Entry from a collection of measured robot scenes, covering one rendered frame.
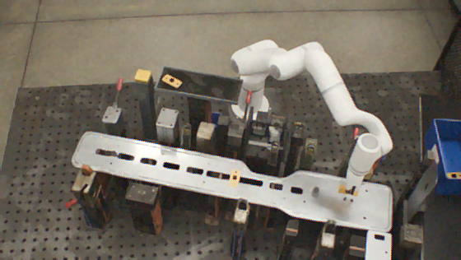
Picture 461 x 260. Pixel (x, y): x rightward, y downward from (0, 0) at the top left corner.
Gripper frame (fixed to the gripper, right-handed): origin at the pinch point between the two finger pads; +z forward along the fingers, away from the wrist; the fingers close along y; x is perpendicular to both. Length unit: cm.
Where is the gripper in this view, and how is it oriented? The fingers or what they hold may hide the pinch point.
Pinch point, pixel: (350, 188)
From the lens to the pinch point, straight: 209.3
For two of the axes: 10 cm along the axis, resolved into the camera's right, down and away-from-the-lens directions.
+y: -2.1, 7.9, -5.8
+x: 9.8, 1.8, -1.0
